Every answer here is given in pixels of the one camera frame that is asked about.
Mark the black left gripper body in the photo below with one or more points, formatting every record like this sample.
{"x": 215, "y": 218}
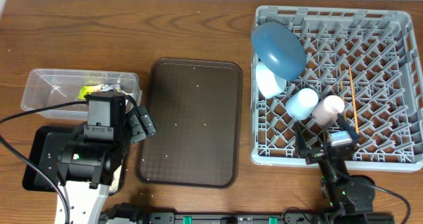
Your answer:
{"x": 138, "y": 127}

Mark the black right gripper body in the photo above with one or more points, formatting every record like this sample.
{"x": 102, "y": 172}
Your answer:
{"x": 315, "y": 155}

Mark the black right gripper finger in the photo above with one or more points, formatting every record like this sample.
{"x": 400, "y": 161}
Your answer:
{"x": 344, "y": 126}
{"x": 300, "y": 144}

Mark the wooden chopstick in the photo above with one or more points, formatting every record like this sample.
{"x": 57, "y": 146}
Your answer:
{"x": 353, "y": 101}
{"x": 342, "y": 88}

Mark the light blue plastic cup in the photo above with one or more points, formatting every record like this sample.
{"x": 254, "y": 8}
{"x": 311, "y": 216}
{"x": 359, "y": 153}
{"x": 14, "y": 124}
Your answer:
{"x": 301, "y": 104}

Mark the pink plastic cup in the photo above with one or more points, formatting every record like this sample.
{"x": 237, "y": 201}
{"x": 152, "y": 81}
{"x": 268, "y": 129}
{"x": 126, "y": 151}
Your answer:
{"x": 328, "y": 109}

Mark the yellow foil snack wrapper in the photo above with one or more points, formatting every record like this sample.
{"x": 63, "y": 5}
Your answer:
{"x": 88, "y": 89}

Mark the light blue bowl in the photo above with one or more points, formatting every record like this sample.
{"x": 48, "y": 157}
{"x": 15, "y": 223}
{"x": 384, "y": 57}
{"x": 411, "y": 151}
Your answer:
{"x": 268, "y": 83}

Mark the dark blue plate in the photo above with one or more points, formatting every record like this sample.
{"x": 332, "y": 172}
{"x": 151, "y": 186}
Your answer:
{"x": 279, "y": 50}

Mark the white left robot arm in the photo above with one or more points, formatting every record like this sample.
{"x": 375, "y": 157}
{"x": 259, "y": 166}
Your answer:
{"x": 77, "y": 203}

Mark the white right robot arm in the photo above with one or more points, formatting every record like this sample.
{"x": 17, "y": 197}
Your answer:
{"x": 350, "y": 197}

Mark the grey dishwasher rack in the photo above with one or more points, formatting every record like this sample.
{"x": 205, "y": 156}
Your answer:
{"x": 380, "y": 47}

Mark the black waste tray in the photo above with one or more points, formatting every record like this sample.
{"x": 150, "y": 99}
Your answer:
{"x": 39, "y": 158}

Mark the brown serving tray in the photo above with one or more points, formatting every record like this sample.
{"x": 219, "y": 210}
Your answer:
{"x": 196, "y": 108}

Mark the clear plastic bin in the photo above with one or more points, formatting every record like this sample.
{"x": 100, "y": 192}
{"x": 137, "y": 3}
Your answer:
{"x": 48, "y": 87}

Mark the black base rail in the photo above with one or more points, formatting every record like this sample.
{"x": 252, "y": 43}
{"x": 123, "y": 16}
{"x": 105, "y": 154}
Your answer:
{"x": 131, "y": 214}

